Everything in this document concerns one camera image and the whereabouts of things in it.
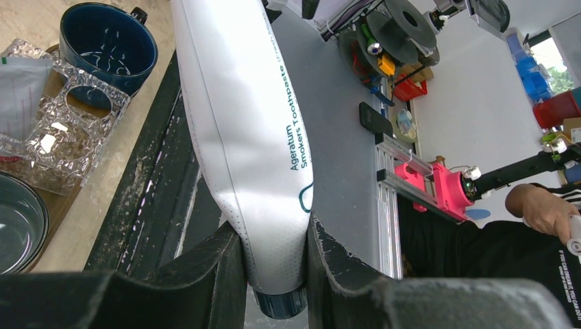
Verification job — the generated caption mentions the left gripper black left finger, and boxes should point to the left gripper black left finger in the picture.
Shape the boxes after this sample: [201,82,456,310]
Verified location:
[1,224,247,328]

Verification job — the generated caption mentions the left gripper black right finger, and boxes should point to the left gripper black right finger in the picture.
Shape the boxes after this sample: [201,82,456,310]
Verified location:
[306,214,571,328]

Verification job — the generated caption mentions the grey capped toothpaste tube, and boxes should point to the grey capped toothpaste tube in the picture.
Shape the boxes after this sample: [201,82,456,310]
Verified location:
[171,1,314,319]

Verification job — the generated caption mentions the dark green enamel mug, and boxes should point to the dark green enamel mug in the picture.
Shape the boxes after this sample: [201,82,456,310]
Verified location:
[1,172,50,275]

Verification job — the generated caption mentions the clear plastic holder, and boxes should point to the clear plastic holder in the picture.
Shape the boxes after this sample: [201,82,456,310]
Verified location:
[1,38,131,195]

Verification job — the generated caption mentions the blue enamel mug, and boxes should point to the blue enamel mug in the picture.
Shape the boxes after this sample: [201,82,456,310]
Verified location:
[59,2,159,97]

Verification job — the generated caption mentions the operator bare hand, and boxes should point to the operator bare hand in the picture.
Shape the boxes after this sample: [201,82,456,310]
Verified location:
[505,184,580,245]

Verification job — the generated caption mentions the operator black clothing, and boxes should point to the operator black clothing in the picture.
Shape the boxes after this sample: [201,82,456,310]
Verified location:
[397,184,580,328]

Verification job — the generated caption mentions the black phone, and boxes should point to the black phone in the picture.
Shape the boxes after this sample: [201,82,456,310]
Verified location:
[358,102,393,137]

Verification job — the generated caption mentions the red plastic box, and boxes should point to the red plastic box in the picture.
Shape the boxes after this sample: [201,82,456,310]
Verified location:
[394,75,428,101]

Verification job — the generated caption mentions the black aluminium base frame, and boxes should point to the black aluminium base frame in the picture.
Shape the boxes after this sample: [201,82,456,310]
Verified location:
[84,57,221,278]

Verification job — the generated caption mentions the aluminium rail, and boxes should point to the aluminium rail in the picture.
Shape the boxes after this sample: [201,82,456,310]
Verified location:
[375,133,436,280]

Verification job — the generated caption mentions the black cable spools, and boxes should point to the black cable spools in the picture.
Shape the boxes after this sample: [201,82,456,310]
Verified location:
[337,1,439,84]

